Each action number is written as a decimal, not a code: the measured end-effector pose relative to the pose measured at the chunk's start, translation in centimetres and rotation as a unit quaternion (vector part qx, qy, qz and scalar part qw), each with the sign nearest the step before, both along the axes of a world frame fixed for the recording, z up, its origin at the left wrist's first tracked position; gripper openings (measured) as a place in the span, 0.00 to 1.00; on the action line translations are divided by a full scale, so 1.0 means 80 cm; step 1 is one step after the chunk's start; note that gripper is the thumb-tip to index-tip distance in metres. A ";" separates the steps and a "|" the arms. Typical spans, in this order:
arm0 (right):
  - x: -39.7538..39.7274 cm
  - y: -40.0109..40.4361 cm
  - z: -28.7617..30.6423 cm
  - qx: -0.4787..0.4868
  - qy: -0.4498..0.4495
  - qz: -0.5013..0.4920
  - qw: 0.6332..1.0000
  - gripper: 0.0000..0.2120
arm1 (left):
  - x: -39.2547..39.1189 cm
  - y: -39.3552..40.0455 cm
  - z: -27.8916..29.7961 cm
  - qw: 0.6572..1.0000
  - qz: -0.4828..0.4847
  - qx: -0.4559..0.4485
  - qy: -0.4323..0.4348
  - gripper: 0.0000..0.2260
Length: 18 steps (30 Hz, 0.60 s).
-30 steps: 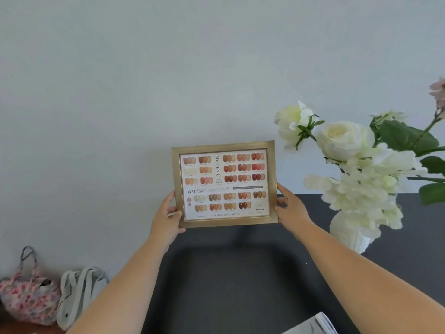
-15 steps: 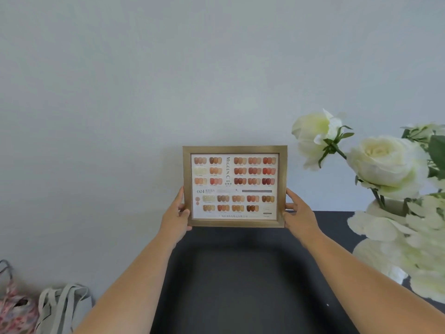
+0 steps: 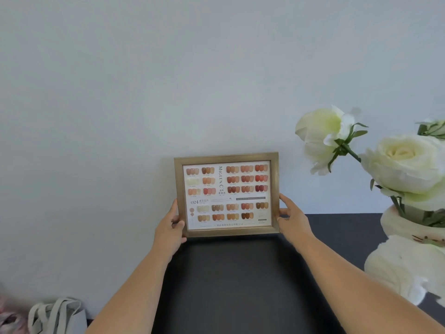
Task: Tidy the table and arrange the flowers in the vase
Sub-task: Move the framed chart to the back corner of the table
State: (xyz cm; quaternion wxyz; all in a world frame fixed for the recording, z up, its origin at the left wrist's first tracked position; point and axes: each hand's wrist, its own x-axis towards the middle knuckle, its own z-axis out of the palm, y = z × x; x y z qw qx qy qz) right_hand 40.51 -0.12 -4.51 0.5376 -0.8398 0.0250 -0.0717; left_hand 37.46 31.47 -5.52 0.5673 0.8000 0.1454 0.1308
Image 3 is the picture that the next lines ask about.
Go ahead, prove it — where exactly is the person's right hand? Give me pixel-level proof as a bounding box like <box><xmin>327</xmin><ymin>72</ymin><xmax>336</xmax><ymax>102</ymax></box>
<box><xmin>277</xmin><ymin>193</ymin><xmax>315</xmax><ymax>248</ymax></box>

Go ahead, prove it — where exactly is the person's left hand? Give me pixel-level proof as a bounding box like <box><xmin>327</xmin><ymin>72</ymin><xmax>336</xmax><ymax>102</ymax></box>
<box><xmin>152</xmin><ymin>199</ymin><xmax>187</xmax><ymax>265</ymax></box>

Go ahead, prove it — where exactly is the gold framed nail colour chart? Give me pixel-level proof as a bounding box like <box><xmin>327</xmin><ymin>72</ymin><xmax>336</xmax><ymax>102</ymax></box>
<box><xmin>173</xmin><ymin>152</ymin><xmax>280</xmax><ymax>238</ymax></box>

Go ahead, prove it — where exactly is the half-closed white rose flower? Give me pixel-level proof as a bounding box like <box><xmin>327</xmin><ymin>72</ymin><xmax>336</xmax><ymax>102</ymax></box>
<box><xmin>295</xmin><ymin>104</ymin><xmax>369</xmax><ymax>176</ymax></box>

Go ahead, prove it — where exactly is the white owl-shaped vase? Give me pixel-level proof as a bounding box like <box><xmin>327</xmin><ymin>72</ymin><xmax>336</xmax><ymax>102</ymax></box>
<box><xmin>364</xmin><ymin>204</ymin><xmax>445</xmax><ymax>307</ymax></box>

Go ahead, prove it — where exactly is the large white rose flower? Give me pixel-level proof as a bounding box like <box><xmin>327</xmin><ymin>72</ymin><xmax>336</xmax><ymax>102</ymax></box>
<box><xmin>360</xmin><ymin>134</ymin><xmax>445</xmax><ymax>212</ymax></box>

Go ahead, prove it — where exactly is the person's right forearm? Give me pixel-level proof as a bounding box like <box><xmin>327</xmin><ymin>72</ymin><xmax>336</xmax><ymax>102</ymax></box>
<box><xmin>297</xmin><ymin>234</ymin><xmax>445</xmax><ymax>334</ymax></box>

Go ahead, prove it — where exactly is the person's left forearm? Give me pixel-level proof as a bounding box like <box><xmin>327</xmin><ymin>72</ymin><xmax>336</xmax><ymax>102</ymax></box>
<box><xmin>85</xmin><ymin>250</ymin><xmax>171</xmax><ymax>334</ymax></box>

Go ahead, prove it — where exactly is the white tote bag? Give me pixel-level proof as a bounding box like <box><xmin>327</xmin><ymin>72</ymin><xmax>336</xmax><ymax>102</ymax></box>
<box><xmin>27</xmin><ymin>297</ymin><xmax>88</xmax><ymax>334</ymax></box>

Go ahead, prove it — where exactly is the pink floral bag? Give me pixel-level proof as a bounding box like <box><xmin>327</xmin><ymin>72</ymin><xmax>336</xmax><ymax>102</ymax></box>
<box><xmin>0</xmin><ymin>297</ymin><xmax>28</xmax><ymax>334</ymax></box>

